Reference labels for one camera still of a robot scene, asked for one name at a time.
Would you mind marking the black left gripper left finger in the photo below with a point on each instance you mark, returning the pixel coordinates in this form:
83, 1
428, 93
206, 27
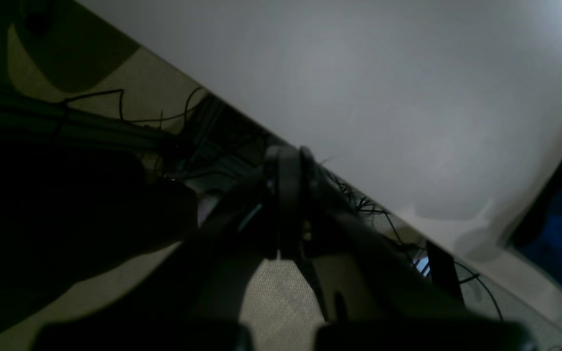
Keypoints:
192, 301

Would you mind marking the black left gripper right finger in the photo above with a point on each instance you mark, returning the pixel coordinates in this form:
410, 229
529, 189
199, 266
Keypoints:
374, 300

